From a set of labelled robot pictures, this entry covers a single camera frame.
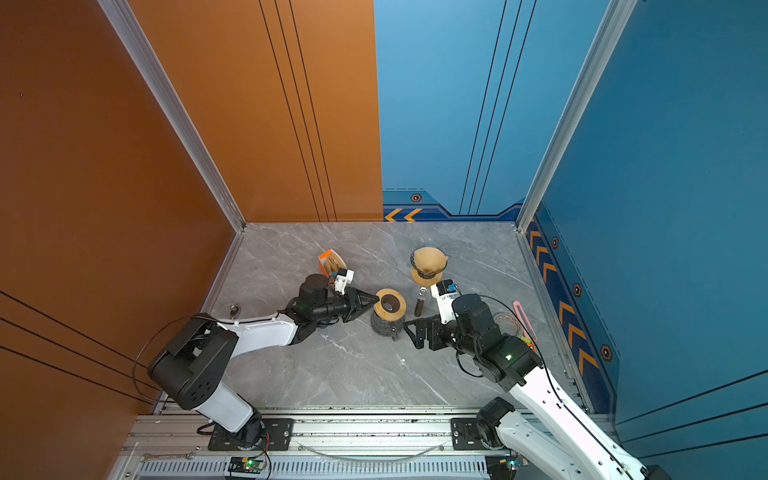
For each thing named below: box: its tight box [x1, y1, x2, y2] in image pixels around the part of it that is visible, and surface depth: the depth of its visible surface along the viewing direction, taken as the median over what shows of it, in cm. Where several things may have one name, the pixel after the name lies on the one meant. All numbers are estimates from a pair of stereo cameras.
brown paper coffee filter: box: [414, 247, 449, 272], surface depth 91 cm
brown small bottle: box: [414, 287, 427, 317], surface depth 91 cm
